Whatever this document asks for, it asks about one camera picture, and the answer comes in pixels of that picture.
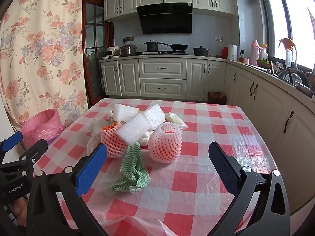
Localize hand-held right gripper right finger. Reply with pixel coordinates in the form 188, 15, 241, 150
208, 141, 291, 236

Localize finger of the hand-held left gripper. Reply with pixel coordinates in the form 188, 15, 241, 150
0, 131, 23, 158
0, 139, 49, 177

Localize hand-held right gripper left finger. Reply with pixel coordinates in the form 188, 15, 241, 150
27, 143, 109, 236

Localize pink plastic bin bag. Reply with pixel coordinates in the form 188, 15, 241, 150
21, 108, 66, 147

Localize pink foam fruit net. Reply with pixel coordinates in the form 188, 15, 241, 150
148, 122, 183, 163
101, 122, 129, 158

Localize white plastic bag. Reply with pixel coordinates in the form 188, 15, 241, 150
87, 117, 110, 154

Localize green striped cloth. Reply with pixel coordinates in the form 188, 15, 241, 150
108, 143, 151, 194

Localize white foam block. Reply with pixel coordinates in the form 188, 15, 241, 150
116, 114, 151, 146
141, 104, 166, 131
113, 103, 139, 123

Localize white plastic packet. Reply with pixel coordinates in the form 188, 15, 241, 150
165, 112, 188, 131

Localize person's left hand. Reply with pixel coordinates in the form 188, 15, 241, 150
12, 198, 27, 227

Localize red checkered tablecloth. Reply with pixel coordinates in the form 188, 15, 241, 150
32, 98, 280, 236

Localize brown waste bin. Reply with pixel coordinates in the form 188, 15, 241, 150
208, 91, 227, 105

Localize cream base cabinet row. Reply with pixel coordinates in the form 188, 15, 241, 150
223, 63, 315, 224

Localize floral curtain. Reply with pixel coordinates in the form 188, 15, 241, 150
0, 0, 89, 131

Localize wood framed glass door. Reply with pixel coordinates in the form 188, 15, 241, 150
82, 0, 115, 106

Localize basket of greens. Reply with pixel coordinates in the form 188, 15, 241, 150
256, 58, 271, 69

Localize steel wok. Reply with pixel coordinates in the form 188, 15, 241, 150
278, 67, 307, 85

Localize white electric kettle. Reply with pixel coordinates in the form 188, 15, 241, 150
228, 44, 238, 61

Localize cream base cabinet with drawers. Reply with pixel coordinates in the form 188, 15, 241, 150
100, 58, 227, 102

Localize black casserole pot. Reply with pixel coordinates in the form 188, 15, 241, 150
193, 46, 209, 56

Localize pink thermos flask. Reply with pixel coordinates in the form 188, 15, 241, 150
250, 40, 262, 67

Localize white rice cooker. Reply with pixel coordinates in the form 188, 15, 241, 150
106, 46, 121, 57

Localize steel pressure cooker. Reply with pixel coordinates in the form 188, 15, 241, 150
119, 44, 138, 56

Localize white soap bottle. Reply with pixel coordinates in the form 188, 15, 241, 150
285, 49, 293, 68

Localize black frying pan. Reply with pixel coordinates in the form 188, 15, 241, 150
170, 44, 189, 52

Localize gas hob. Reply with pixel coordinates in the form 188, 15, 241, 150
136, 50, 190, 56

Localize black saucepan with lid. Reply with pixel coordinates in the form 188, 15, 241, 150
144, 39, 171, 53

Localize orange hanging cloth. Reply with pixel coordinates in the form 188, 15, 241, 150
279, 38, 296, 51

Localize black range hood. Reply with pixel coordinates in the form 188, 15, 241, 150
136, 3, 193, 35

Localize window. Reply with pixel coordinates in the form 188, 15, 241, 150
258, 0, 315, 70

